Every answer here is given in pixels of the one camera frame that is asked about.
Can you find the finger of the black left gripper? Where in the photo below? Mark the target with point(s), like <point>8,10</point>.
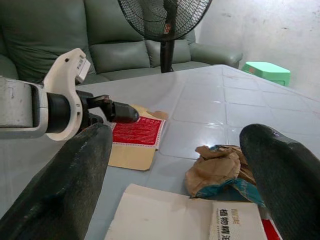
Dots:
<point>123,113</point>

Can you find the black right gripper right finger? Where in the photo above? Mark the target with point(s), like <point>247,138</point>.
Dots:
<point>287,180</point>

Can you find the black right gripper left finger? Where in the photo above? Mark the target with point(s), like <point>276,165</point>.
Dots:
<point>62,187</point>

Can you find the red printed brown cardboard piece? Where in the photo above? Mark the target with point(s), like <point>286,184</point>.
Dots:
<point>140,131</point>

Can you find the brown paper bag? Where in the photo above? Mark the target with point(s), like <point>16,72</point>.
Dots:
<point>212,167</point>

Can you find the black standing fan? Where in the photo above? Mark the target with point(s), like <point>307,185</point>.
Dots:
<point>167,57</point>

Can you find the green leather sofa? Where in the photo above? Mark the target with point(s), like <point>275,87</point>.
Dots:
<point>50,30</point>

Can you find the white paper bag red label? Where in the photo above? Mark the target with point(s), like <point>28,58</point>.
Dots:
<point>162,215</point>

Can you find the green plastic stool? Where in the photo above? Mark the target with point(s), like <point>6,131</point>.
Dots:
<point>265,70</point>

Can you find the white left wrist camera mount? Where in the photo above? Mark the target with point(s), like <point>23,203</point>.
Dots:
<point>65,75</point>

